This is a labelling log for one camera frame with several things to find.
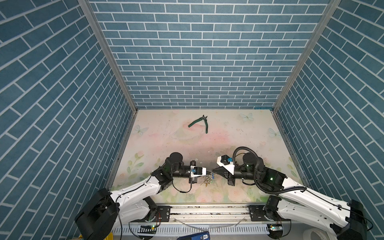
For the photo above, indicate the white tape roll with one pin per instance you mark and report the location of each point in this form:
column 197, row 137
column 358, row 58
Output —
column 314, row 234

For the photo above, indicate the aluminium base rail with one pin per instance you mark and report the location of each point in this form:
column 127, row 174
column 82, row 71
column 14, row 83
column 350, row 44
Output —
column 220, row 213

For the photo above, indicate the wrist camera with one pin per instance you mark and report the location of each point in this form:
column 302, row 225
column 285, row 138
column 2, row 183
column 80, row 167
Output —
column 227, row 163
column 196, row 172

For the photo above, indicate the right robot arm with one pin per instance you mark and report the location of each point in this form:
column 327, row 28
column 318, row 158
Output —
column 290, row 200

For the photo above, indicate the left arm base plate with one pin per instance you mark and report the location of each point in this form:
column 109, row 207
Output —
column 160, row 213

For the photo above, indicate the green handled pliers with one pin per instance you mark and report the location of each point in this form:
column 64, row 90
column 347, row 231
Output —
column 204, row 119

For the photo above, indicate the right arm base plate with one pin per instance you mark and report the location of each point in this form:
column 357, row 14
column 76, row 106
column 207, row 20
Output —
column 257, row 213

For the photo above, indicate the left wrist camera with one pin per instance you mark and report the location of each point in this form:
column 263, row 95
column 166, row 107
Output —
column 196, row 172

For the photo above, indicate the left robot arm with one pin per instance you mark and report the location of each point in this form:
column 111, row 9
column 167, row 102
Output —
column 107, row 210

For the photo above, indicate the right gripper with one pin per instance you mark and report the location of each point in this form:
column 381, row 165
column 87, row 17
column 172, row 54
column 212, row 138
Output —
column 228, row 176

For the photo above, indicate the blue device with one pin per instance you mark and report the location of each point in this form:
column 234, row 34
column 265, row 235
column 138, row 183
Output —
column 196, row 236

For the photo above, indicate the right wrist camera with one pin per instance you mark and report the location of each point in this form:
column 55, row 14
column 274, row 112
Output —
column 227, row 163

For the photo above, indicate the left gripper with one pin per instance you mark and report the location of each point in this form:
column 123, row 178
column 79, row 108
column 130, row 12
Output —
column 192, row 182

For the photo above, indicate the white cable duct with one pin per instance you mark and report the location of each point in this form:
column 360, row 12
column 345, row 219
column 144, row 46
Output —
column 181, row 230

